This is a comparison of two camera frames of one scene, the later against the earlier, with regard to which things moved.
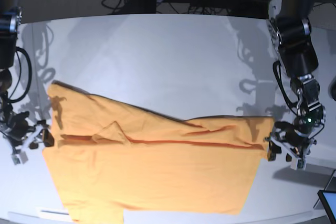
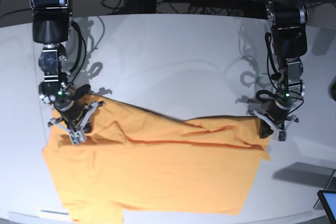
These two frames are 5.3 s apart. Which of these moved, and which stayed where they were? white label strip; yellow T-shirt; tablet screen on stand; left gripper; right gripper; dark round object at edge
Moved: left gripper; right gripper
Stayed: yellow T-shirt; dark round object at edge; tablet screen on stand; white label strip
